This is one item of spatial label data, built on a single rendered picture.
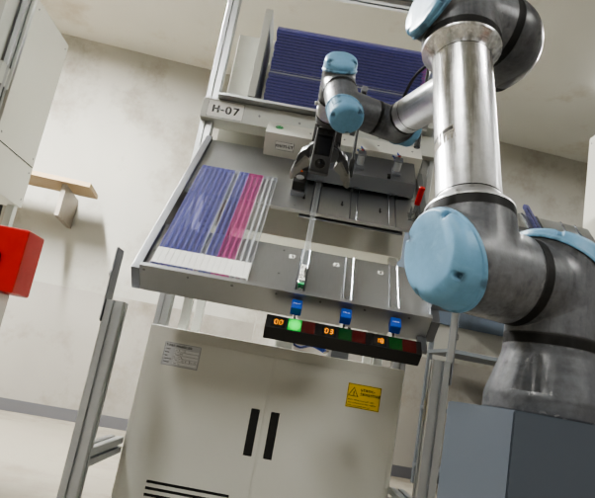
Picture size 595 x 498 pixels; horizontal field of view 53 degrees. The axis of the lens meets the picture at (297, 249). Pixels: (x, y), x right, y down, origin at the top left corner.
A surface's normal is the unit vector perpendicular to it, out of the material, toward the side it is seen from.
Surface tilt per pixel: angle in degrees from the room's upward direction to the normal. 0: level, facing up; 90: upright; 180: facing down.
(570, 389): 73
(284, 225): 90
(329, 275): 48
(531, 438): 90
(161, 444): 90
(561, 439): 90
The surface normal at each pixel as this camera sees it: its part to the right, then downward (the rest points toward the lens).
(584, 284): 0.40, -0.14
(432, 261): -0.90, -0.13
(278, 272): 0.14, -0.80
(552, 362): -0.27, -0.54
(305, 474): 0.03, -0.22
